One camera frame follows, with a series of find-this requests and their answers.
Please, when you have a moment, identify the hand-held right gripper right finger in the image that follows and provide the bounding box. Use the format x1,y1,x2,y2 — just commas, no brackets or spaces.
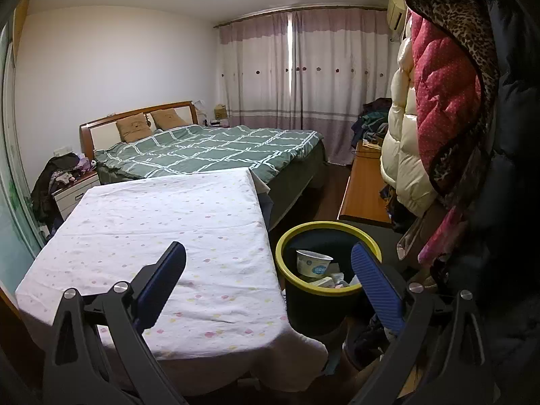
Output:
350,242,492,405

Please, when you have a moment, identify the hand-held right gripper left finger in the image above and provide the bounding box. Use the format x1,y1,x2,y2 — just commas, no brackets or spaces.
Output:
42,241,187,405

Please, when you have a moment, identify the black bin yellow rim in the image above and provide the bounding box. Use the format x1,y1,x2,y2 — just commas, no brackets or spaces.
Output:
275,221,382,334

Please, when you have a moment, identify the white dotted tablecloth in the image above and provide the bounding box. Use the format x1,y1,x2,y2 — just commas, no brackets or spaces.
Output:
15,167,330,376

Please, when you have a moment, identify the white cup blue label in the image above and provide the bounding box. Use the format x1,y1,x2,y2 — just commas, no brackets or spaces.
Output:
296,250,334,278

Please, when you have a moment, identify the low wooden cabinet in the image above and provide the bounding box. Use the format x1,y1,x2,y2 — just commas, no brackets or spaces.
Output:
337,141,393,226

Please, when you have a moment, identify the white nightstand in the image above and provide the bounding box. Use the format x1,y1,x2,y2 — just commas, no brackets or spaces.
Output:
53,173,100,220

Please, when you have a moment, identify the green plaid duvet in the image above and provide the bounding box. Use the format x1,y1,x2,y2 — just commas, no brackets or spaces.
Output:
93,124,323,182

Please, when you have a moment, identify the pile of dark clothes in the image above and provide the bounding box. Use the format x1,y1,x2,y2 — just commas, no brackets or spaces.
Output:
31,154,91,220

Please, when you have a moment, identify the brown bear face pillow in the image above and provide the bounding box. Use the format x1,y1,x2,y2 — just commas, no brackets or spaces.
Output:
116,115,152,143

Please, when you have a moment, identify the plain brown pillow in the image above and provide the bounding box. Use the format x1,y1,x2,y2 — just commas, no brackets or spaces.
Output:
151,108,188,131

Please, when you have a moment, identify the wooden bed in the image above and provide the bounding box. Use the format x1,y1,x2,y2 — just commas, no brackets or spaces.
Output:
79,101,327,228

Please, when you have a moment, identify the clothes heap on cabinet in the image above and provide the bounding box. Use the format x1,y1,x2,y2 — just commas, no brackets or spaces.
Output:
352,98,393,142

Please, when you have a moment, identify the frosted glass sliding door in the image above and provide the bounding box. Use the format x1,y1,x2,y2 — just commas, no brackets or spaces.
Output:
0,25,47,262

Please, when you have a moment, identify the black puffer jacket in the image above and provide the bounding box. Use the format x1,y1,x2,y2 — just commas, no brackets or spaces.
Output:
443,0,540,389

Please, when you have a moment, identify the red puffer jacket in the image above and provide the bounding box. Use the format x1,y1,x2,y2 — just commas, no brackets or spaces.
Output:
401,0,498,195

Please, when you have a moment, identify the pink and white curtain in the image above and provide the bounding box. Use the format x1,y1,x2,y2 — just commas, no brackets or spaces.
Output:
217,8,399,165

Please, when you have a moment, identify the cream air conditioner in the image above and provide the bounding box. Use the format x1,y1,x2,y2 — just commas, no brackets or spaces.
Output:
388,0,408,32

